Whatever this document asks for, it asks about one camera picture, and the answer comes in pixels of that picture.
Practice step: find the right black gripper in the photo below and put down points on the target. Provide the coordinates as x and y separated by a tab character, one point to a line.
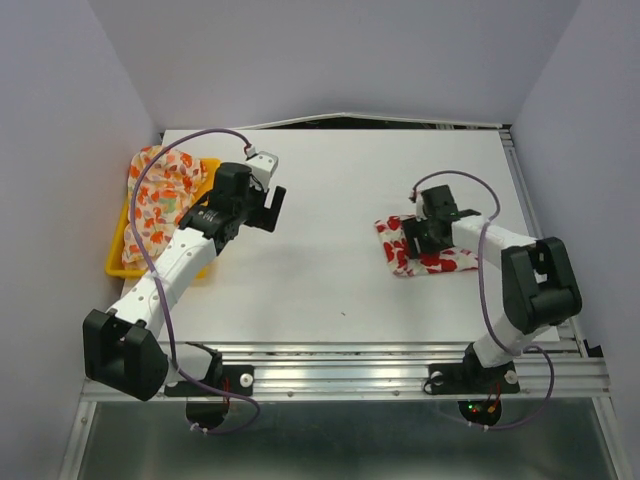
412	230

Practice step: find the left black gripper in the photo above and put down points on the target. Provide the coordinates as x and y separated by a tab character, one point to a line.
266	217

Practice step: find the white red poppy skirt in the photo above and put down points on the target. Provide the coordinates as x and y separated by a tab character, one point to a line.
396	251

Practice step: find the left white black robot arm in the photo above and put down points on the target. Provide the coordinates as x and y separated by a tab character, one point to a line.
121	345

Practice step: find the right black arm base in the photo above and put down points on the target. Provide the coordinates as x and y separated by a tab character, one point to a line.
456	379

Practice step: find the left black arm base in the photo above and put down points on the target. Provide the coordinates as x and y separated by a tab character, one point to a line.
236	379

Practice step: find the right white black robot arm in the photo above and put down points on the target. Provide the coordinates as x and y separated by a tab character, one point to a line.
538	286

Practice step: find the orange floral skirt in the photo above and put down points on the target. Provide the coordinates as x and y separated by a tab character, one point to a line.
140	166

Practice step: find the yellow plastic tray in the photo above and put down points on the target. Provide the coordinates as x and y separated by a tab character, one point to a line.
116	260

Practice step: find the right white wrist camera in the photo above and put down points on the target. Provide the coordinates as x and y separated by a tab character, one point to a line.
419	205

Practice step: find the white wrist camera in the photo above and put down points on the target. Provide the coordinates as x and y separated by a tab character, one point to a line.
419	205
263	165

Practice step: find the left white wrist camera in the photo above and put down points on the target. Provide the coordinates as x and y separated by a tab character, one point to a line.
263	165

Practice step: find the aluminium frame rail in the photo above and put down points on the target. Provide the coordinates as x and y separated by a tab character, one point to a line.
396	371

